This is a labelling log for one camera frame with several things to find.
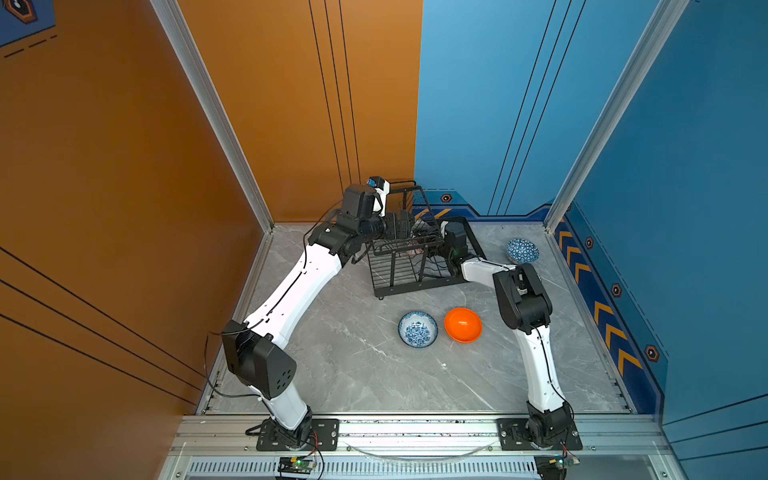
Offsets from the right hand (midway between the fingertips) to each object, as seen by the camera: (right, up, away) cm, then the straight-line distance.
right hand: (409, 230), depth 102 cm
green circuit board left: (-29, -58, -31) cm, 72 cm away
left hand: (-4, +2, -25) cm, 26 cm away
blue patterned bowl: (+2, -31, -11) cm, 33 cm away
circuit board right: (+33, -59, -31) cm, 74 cm away
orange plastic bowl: (+15, -29, -13) cm, 36 cm away
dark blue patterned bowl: (+42, -7, +7) cm, 43 cm away
